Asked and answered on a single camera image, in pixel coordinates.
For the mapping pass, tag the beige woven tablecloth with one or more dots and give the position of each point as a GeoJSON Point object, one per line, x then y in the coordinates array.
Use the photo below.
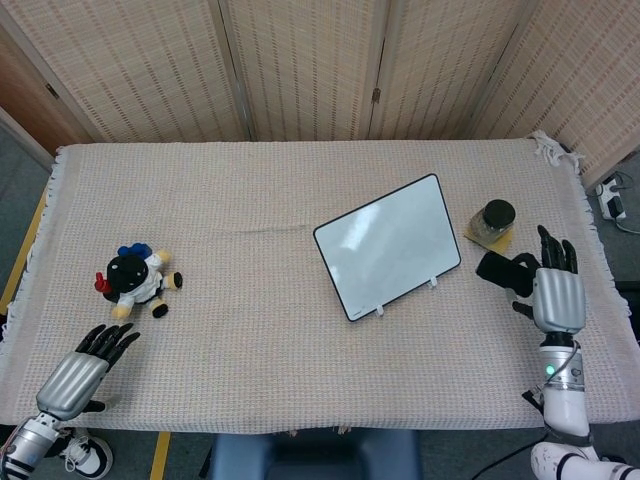
{"type": "Point", "coordinates": [310, 285]}

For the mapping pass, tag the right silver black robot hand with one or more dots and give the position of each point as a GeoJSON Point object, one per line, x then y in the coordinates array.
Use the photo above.
{"type": "Point", "coordinates": [552, 295]}

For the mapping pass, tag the glass jar black lid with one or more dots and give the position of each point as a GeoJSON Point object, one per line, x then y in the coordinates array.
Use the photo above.
{"type": "Point", "coordinates": [492, 220]}

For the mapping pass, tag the white power strip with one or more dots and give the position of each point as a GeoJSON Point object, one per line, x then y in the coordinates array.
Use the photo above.
{"type": "Point", "coordinates": [611, 200]}

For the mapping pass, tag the white black sneaker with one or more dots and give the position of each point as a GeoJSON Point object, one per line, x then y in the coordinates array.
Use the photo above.
{"type": "Point", "coordinates": [87, 450]}

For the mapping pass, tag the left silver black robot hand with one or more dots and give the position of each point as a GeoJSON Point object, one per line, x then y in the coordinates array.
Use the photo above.
{"type": "Point", "coordinates": [75, 377]}

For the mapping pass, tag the black white plush toy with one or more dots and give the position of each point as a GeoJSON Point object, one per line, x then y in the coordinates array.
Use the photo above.
{"type": "Point", "coordinates": [132, 280]}

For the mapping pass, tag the bamboo folding screen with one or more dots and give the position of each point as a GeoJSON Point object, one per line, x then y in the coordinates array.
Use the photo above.
{"type": "Point", "coordinates": [320, 65]}

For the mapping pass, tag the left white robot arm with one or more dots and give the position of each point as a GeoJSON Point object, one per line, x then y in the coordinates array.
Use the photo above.
{"type": "Point", "coordinates": [30, 440]}

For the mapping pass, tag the yellow square coaster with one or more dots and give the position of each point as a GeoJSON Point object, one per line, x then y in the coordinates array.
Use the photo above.
{"type": "Point", "coordinates": [495, 244]}

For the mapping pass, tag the black rectangular case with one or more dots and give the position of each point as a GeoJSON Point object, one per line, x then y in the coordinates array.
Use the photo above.
{"type": "Point", "coordinates": [502, 272]}

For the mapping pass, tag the small whiteboard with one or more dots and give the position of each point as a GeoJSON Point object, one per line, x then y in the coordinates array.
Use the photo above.
{"type": "Point", "coordinates": [387, 245]}

